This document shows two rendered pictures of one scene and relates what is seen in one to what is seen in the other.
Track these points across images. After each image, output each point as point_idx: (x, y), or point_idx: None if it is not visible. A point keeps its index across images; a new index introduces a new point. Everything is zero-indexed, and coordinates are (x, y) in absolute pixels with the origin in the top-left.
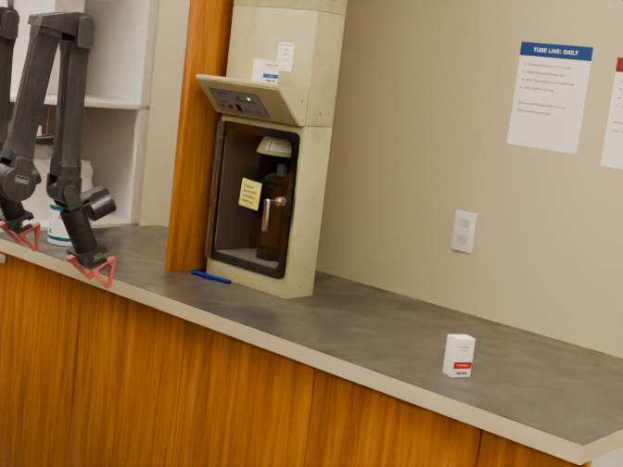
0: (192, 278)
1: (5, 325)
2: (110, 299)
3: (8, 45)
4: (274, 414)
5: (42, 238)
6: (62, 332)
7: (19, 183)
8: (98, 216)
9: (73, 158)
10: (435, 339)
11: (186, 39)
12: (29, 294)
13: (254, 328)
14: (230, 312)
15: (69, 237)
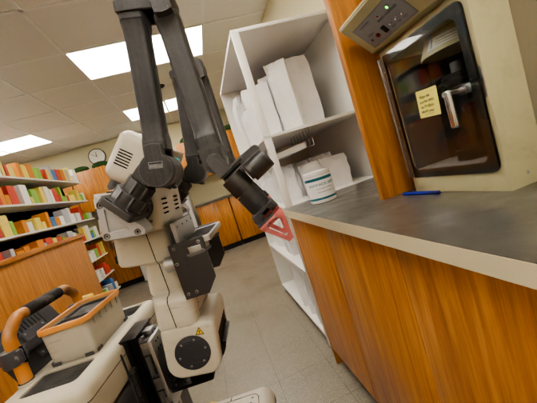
0: (402, 199)
1: (308, 258)
2: (340, 235)
3: (204, 85)
4: None
5: (310, 202)
6: (328, 261)
7: (153, 169)
8: (256, 173)
9: (205, 128)
10: None
11: (327, 12)
12: (308, 239)
13: (481, 252)
14: (439, 229)
15: (319, 197)
